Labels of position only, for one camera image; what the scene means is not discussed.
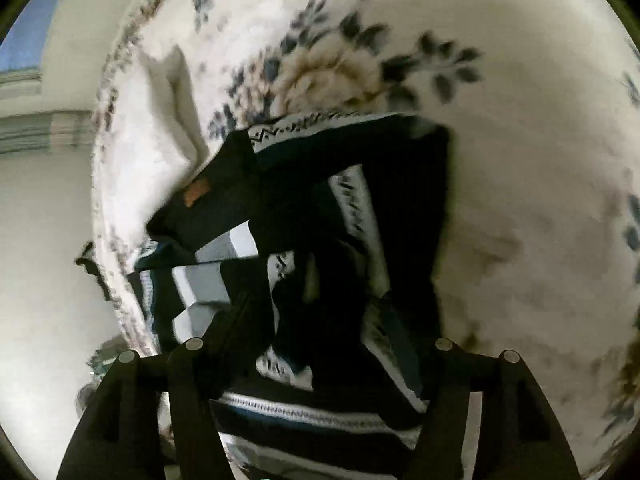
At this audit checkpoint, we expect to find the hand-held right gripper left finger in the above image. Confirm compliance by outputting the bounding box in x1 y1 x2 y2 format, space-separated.
57 291 275 480

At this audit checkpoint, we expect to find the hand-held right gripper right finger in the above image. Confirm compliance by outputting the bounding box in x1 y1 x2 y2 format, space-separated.
415 338 581 480

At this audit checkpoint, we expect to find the dark striped knit sweater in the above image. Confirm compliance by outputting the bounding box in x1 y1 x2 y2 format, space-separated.
127 112 483 480

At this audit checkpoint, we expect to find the white floral blanket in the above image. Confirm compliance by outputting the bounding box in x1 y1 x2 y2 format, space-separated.
90 0 640 480

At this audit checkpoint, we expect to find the striped curtain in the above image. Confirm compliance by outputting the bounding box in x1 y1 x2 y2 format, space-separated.
0 110 97 155

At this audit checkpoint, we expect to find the window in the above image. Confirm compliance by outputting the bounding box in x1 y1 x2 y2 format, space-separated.
0 0 67 82

